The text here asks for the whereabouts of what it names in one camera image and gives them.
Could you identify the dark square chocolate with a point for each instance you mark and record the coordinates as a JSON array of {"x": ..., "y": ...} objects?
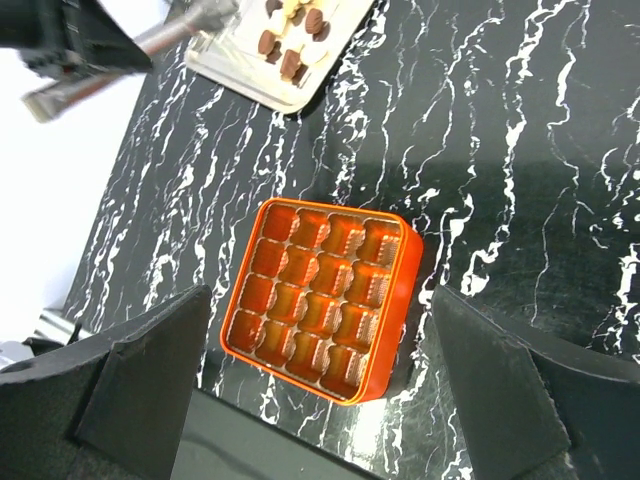
[{"x": 290, "y": 64}]

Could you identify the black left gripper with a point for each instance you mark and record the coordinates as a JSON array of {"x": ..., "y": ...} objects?
[{"x": 57, "y": 39}]

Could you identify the white oval chocolate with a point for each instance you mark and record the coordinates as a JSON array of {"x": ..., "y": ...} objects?
[{"x": 312, "y": 54}]

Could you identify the silver metal tongs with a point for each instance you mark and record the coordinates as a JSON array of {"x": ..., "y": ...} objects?
[{"x": 50, "y": 101}]

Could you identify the dark round chocolate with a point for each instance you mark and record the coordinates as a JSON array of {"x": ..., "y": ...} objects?
[{"x": 266, "y": 42}]

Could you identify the dark shell chocolate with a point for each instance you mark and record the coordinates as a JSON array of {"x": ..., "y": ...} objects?
[{"x": 314, "y": 21}]

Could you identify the silver metal tray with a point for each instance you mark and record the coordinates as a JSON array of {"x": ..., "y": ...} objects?
[{"x": 230, "y": 56}]

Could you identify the orange chocolate box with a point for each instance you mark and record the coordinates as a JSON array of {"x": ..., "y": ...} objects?
[{"x": 322, "y": 297}]

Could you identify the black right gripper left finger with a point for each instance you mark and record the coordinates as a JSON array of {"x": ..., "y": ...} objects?
[{"x": 110, "y": 406}]

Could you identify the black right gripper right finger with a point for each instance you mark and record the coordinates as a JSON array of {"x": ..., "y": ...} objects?
[{"x": 532, "y": 405}]

